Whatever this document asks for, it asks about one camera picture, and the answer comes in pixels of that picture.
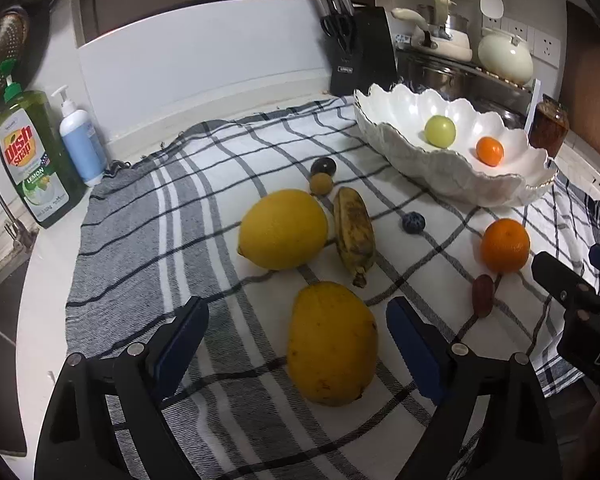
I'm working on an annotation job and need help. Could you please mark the green dish soap bottle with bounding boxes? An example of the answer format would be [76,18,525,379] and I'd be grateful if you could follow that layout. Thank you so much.
[0,60,87,230]

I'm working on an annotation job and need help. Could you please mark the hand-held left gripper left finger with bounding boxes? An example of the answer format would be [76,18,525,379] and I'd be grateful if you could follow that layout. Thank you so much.
[34,296,211,480]

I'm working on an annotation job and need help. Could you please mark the large orange mandarin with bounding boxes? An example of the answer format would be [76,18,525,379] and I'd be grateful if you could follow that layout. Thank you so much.
[481,218,531,274]

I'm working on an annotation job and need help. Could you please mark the white wall outlet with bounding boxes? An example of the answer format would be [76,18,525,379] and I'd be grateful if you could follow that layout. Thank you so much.
[532,30,563,66]
[502,17,533,41]

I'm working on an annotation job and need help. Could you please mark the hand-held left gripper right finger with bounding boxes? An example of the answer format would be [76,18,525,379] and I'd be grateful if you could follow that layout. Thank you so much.
[386,297,563,480]

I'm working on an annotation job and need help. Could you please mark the large steel pot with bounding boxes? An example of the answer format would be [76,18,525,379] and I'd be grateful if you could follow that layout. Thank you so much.
[397,50,473,101]

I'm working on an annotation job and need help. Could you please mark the metal kitchen rack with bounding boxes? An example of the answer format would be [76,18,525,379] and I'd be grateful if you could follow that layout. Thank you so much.
[395,45,543,128]

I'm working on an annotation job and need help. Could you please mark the black kitchen scissors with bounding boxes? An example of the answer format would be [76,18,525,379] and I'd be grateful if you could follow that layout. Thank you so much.
[320,12,357,53]

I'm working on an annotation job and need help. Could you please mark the yellow mango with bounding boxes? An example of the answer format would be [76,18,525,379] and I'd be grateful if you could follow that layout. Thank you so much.
[286,281,379,407]

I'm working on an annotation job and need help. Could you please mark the cream round pot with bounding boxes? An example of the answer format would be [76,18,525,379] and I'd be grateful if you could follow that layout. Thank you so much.
[477,27,535,86]

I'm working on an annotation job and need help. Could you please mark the small brown round fruit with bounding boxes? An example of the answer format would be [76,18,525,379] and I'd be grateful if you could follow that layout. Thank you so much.
[309,172,334,196]

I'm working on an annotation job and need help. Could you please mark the white pump bottle blue label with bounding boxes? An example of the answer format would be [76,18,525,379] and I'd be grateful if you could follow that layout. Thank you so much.
[50,85,108,187]

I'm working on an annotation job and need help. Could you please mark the metal colander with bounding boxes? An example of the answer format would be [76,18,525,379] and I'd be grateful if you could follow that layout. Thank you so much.
[0,5,31,101]

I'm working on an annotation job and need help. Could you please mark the glass jar brown contents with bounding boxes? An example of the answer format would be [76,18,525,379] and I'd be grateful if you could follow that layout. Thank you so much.
[528,94,571,158]

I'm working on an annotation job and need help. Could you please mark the dark purple plum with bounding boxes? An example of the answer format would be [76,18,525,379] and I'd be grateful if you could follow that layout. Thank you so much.
[310,157,338,179]

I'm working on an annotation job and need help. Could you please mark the cream saucepan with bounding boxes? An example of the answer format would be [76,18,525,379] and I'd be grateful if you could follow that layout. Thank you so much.
[391,7,476,61]

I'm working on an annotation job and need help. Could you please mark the dark wooden window frame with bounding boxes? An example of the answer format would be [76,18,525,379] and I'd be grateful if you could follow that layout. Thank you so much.
[77,0,381,46]

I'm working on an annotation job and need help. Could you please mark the steel pot with cream handles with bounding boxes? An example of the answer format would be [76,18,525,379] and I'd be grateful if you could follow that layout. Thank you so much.
[417,0,471,41]

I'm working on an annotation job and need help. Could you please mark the green round fruit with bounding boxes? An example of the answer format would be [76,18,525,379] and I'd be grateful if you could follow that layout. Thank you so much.
[424,114,457,149]

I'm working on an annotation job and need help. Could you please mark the black knife block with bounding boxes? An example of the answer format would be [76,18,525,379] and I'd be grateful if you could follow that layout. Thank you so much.
[329,7,398,97]

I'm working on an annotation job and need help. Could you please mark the steel faucet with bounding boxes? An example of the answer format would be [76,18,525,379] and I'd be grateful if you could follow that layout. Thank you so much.
[0,150,38,261]

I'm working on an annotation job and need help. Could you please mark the grey checked cloth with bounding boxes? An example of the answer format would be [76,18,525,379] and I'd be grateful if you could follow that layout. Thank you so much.
[65,96,600,480]

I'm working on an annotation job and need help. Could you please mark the spotted ripe banana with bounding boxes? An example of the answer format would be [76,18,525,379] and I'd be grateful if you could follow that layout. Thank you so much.
[333,186,376,288]

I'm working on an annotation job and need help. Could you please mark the small orange mandarin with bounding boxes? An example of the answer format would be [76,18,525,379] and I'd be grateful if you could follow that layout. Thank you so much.
[475,136,505,167]

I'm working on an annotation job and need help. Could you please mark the dark wooden cutting board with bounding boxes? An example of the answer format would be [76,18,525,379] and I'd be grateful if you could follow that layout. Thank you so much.
[560,0,600,176]

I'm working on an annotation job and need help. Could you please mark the white scalloped bowl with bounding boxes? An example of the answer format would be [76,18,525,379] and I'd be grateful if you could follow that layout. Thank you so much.
[353,82,560,207]

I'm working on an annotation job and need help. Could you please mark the yellow lemon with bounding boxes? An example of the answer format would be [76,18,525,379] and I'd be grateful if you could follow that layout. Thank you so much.
[237,189,329,271]

